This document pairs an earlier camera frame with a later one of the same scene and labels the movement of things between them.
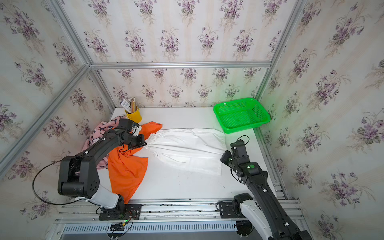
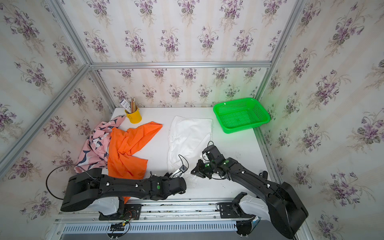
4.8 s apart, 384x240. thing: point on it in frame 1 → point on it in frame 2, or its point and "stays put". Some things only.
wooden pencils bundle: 133,105 stays put
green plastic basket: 236,116 stays put
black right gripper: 225,155 → 198,171
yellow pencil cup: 135,116 stays put
